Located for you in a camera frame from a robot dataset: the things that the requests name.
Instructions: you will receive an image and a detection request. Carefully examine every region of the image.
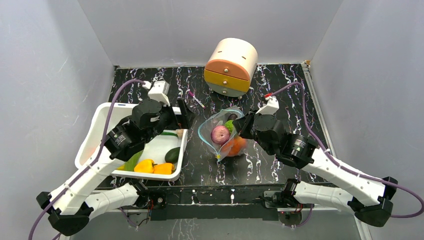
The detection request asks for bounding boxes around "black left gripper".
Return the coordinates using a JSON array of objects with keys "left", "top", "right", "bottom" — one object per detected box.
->
[{"left": 144, "top": 98, "right": 196, "bottom": 144}]

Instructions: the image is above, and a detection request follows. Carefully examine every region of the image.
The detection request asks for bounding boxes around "green cabbage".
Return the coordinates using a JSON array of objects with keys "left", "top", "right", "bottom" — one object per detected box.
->
[{"left": 224, "top": 120, "right": 234, "bottom": 134}]

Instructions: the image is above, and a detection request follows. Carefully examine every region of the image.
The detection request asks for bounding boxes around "red onion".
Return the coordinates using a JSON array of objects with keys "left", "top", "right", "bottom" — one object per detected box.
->
[{"left": 210, "top": 125, "right": 231, "bottom": 145}]

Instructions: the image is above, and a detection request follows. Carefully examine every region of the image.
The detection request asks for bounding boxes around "orange pumpkin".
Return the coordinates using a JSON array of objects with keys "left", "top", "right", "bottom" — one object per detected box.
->
[{"left": 220, "top": 139, "right": 234, "bottom": 153}]

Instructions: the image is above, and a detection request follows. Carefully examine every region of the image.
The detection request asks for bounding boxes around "clear zip top bag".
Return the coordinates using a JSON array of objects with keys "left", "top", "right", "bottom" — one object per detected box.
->
[{"left": 197, "top": 106, "right": 247, "bottom": 163}]

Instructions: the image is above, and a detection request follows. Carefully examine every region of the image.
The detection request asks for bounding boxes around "dark green avocado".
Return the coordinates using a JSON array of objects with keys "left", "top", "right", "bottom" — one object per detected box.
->
[{"left": 164, "top": 147, "right": 181, "bottom": 165}]

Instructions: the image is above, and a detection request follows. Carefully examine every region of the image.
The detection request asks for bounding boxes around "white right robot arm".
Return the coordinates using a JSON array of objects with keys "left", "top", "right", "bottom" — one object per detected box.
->
[{"left": 233, "top": 111, "right": 396, "bottom": 227}]

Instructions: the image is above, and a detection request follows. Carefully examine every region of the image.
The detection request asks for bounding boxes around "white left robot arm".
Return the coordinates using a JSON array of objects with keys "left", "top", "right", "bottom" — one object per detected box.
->
[{"left": 36, "top": 98, "right": 195, "bottom": 236}]

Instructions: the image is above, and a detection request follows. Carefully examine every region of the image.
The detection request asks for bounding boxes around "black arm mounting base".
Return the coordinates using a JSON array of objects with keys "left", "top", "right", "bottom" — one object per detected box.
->
[{"left": 145, "top": 185, "right": 309, "bottom": 223}]

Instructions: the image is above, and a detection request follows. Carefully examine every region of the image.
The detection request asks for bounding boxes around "beige garlic bulb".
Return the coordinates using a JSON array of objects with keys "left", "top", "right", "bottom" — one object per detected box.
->
[{"left": 175, "top": 129, "right": 184, "bottom": 139}]

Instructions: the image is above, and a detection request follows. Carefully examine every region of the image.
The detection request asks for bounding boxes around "green cucumber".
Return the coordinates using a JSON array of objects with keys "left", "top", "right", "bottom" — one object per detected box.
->
[{"left": 160, "top": 131, "right": 179, "bottom": 138}]

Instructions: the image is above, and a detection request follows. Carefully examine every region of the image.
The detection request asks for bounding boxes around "pink marker pen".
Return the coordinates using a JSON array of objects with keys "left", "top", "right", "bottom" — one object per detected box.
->
[{"left": 188, "top": 91, "right": 206, "bottom": 109}]

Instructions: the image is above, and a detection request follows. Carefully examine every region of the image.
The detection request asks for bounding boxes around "white plastic bin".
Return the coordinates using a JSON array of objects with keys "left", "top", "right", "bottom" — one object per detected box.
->
[{"left": 74, "top": 99, "right": 189, "bottom": 182}]

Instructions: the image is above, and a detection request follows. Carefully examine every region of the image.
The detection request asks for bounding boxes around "yellow orange bell pepper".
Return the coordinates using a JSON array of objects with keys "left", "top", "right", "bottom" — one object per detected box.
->
[{"left": 153, "top": 163, "right": 175, "bottom": 175}]

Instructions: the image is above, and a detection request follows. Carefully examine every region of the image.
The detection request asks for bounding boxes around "round pastel drawer cabinet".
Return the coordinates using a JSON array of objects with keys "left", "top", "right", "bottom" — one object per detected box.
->
[{"left": 203, "top": 37, "right": 258, "bottom": 99}]

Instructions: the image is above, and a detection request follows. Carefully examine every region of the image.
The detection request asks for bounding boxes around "green leafy vegetable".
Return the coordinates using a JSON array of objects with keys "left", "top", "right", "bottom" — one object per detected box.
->
[{"left": 123, "top": 150, "right": 143, "bottom": 172}]

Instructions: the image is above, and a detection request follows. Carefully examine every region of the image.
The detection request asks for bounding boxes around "small yellow vegetable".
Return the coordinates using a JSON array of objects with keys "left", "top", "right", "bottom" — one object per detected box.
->
[{"left": 116, "top": 164, "right": 126, "bottom": 171}]

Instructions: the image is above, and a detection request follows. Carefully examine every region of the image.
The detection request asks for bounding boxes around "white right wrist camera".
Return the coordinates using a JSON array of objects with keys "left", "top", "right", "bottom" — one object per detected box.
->
[{"left": 256, "top": 95, "right": 280, "bottom": 115}]

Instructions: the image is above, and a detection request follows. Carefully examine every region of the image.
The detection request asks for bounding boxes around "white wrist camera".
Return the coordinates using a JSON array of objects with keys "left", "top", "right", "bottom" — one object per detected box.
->
[
  {"left": 148, "top": 80, "right": 171, "bottom": 107},
  {"left": 256, "top": 95, "right": 280, "bottom": 115}
]

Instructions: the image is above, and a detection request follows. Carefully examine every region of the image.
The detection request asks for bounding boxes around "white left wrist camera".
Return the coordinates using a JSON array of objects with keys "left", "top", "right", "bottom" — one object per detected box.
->
[{"left": 148, "top": 80, "right": 171, "bottom": 107}]

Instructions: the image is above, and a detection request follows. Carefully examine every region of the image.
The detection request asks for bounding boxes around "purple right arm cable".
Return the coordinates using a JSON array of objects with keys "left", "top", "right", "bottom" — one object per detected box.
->
[{"left": 264, "top": 81, "right": 424, "bottom": 219}]

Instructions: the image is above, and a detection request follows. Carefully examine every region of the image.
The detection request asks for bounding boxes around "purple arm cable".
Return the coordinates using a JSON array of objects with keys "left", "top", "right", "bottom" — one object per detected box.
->
[
  {"left": 264, "top": 81, "right": 424, "bottom": 219},
  {"left": 28, "top": 78, "right": 147, "bottom": 240}
]

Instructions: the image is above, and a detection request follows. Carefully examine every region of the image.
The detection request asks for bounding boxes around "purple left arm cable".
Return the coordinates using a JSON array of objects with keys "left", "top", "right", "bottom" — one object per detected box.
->
[{"left": 28, "top": 78, "right": 147, "bottom": 240}]

